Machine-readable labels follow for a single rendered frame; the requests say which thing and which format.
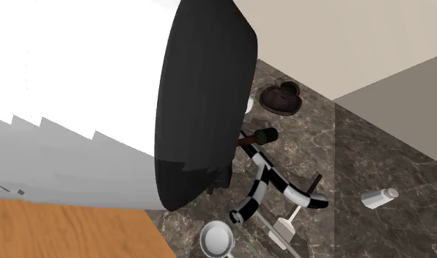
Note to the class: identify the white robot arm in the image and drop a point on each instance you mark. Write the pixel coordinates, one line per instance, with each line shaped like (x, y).
(79, 64)

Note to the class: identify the dark brown heart-shaped dish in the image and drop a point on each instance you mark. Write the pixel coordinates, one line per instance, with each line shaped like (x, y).
(279, 99)

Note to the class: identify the black and white checkered curved figure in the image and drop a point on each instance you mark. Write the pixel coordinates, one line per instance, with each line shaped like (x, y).
(298, 195)

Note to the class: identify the silver round bowl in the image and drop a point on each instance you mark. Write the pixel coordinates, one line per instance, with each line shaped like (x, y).
(216, 238)

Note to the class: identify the thin black stick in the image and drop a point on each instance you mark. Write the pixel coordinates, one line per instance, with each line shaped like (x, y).
(315, 183)

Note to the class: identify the white bottle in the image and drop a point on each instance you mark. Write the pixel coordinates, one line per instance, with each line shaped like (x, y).
(377, 198)

